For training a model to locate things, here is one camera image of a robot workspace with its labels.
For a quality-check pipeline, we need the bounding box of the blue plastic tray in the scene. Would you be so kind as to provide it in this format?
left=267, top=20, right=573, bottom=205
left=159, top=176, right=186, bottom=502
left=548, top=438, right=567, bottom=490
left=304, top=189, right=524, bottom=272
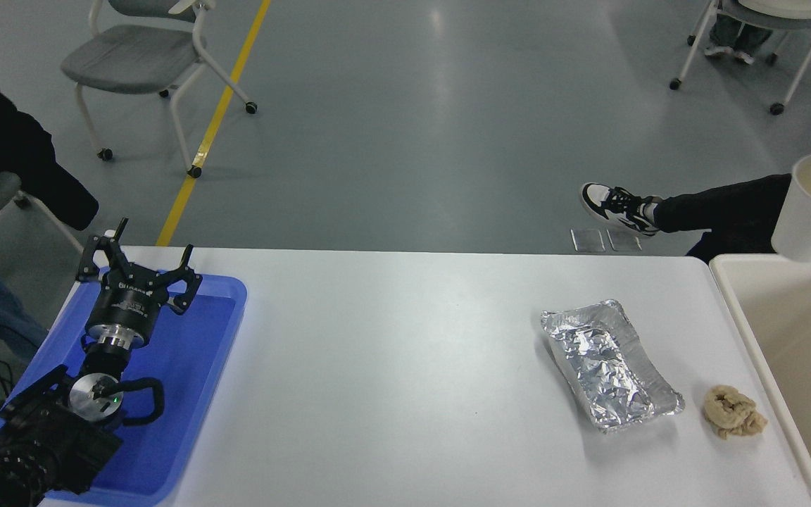
left=0, top=273, right=248, bottom=506

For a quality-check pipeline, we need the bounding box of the crumpled tan paper ball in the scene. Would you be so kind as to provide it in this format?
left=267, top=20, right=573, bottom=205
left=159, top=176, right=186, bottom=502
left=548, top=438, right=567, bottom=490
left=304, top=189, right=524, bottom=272
left=703, top=384, right=769, bottom=440

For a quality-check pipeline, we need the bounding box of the large pale bin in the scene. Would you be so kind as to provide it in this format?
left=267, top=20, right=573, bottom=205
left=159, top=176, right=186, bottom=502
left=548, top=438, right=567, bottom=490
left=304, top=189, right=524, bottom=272
left=708, top=253, right=811, bottom=507

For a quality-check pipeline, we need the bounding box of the grey chair with white frame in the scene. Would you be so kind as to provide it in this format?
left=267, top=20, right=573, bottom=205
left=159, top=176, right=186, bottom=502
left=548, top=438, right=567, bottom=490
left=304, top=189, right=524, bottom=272
left=669, top=0, right=811, bottom=115
left=61, top=0, right=258, bottom=179

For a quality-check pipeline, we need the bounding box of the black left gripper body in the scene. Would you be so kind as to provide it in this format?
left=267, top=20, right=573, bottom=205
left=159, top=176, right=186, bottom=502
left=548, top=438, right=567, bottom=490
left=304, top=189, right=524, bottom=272
left=87, top=266, right=170, bottom=336

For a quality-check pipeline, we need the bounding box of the crumpled foil tray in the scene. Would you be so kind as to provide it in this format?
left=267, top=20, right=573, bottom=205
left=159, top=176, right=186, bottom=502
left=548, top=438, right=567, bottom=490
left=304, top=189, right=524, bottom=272
left=541, top=299, right=686, bottom=435

